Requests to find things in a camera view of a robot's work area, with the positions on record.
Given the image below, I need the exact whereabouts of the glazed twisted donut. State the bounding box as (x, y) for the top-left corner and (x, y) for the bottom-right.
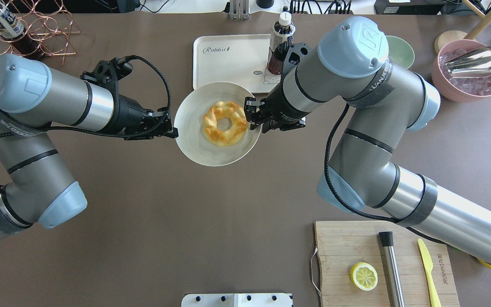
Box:
(202, 101), (248, 147)

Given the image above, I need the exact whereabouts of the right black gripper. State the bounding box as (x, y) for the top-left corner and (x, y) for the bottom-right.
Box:
(244, 80), (310, 133)

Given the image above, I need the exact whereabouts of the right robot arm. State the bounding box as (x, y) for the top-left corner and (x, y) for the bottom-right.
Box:
(244, 15), (491, 265)

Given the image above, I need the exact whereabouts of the green ceramic bowl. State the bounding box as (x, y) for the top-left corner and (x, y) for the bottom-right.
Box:
(386, 35), (415, 69)

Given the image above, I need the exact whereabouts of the bottle in rack upper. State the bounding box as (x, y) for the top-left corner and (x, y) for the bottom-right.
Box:
(0, 0), (45, 60)

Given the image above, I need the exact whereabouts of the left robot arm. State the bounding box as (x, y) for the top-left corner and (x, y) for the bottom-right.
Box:
(0, 54), (179, 240)

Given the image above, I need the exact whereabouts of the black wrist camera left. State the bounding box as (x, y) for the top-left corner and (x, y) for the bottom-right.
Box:
(80, 58), (134, 100)

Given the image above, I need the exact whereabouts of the wooden mug tree stand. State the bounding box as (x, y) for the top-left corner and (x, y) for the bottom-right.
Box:
(434, 0), (491, 53)

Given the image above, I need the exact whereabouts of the yellow plastic knife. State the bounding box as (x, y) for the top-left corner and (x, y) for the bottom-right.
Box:
(417, 238), (442, 307)

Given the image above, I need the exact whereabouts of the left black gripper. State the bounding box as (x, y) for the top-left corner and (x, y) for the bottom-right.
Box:
(111, 95), (179, 141)

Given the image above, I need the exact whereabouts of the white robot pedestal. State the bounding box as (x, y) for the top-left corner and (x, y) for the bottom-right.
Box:
(181, 292), (294, 307)

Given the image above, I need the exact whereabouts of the cream rectangular tray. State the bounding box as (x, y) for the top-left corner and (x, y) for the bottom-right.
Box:
(192, 34), (281, 94)

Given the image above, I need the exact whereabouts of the aluminium frame post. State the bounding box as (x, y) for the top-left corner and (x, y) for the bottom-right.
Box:
(228, 0), (251, 20)

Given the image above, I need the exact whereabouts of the steel ice scoop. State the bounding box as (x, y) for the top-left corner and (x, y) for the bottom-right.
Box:
(445, 46), (491, 78)

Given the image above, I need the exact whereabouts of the white round plate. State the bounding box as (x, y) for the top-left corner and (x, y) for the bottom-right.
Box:
(174, 82), (260, 167)

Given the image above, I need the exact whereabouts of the half lemon slice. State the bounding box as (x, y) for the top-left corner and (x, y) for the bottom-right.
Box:
(349, 262), (378, 291)

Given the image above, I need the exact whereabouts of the steel muddler bar tool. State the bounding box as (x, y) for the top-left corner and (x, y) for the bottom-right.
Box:
(378, 231), (406, 307)

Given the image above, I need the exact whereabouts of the pink bowl with ice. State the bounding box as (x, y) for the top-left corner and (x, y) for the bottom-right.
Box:
(431, 39), (491, 102)

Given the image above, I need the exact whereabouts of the wooden cutting board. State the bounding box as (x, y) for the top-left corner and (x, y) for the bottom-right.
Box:
(310, 220), (461, 307)

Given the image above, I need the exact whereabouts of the yellow lemon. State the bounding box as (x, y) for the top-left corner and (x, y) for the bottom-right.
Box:
(477, 258), (491, 270)

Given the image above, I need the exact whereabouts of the dark tea bottle on tray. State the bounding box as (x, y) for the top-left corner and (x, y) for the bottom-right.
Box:
(267, 11), (296, 75)

